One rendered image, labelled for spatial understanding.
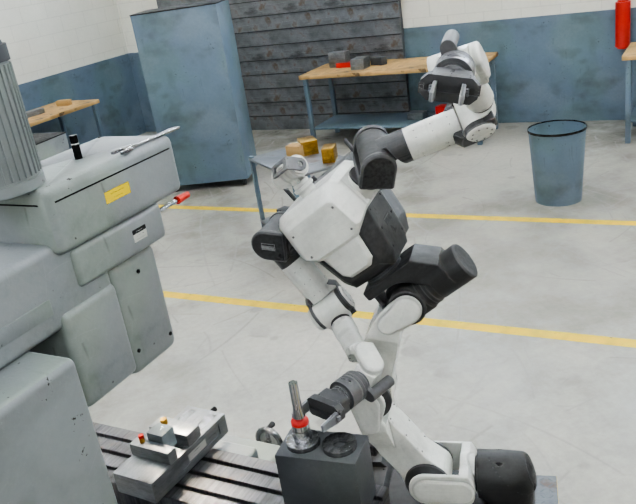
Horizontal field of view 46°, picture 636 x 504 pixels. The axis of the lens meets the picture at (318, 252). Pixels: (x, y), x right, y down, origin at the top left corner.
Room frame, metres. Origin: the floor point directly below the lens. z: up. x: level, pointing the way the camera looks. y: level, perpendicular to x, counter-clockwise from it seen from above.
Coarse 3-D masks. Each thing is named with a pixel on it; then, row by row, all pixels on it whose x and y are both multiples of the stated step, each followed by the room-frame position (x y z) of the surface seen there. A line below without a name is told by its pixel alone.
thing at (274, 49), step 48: (192, 0) 10.86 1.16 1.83; (240, 0) 10.47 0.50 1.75; (288, 0) 10.10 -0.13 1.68; (336, 0) 9.76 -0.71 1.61; (384, 0) 9.43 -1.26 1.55; (240, 48) 10.54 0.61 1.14; (288, 48) 10.16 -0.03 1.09; (336, 48) 9.80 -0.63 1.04; (384, 48) 9.47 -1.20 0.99; (288, 96) 10.22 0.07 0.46; (336, 96) 9.85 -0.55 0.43; (384, 96) 9.50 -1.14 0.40
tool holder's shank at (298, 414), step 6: (288, 384) 1.63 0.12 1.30; (294, 384) 1.62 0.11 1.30; (294, 390) 1.62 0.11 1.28; (294, 396) 1.62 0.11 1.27; (294, 402) 1.62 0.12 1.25; (300, 402) 1.63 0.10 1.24; (294, 408) 1.62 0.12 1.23; (300, 408) 1.62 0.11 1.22; (294, 414) 1.62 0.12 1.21; (300, 414) 1.62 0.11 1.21; (300, 420) 1.62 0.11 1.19
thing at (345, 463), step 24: (288, 432) 1.69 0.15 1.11; (312, 432) 1.65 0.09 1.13; (336, 432) 1.64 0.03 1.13; (288, 456) 1.59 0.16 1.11; (312, 456) 1.57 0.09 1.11; (336, 456) 1.55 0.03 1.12; (360, 456) 1.55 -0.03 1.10; (288, 480) 1.59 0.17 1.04; (312, 480) 1.56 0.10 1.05; (336, 480) 1.54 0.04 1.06; (360, 480) 1.53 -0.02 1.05
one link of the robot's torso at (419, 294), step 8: (392, 288) 1.97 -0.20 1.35; (400, 288) 1.94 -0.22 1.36; (408, 288) 1.92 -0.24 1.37; (416, 288) 1.91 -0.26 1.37; (392, 296) 1.92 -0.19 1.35; (416, 296) 1.90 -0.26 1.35; (424, 296) 1.90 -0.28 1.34; (424, 304) 1.89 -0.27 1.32; (432, 304) 1.91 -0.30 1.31; (424, 312) 1.89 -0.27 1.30
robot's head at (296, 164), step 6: (288, 156) 1.99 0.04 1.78; (294, 156) 2.01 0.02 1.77; (300, 156) 2.02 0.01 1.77; (282, 162) 2.00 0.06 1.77; (288, 162) 1.98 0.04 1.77; (294, 162) 1.99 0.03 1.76; (300, 162) 2.00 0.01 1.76; (306, 162) 2.01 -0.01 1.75; (276, 168) 2.03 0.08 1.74; (282, 168) 1.99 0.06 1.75; (288, 168) 1.97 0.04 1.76; (294, 168) 1.97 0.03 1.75; (300, 168) 1.98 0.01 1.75; (306, 168) 2.00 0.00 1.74; (276, 174) 2.01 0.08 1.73; (294, 174) 1.98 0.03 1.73; (300, 174) 1.99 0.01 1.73
